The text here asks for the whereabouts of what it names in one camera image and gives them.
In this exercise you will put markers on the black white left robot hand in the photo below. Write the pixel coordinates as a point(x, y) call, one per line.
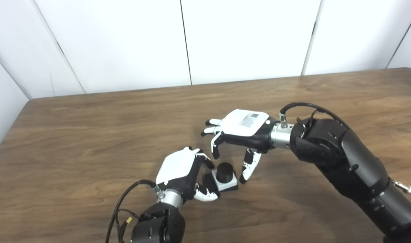
point(176, 167)

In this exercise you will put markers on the black peg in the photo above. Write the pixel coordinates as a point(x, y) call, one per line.
point(224, 172)

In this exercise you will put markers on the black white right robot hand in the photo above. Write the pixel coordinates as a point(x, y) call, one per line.
point(242, 125)

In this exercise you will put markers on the white square piece with hole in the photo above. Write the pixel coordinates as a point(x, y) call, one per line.
point(225, 185)

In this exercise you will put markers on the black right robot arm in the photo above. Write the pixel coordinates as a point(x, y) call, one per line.
point(350, 165)

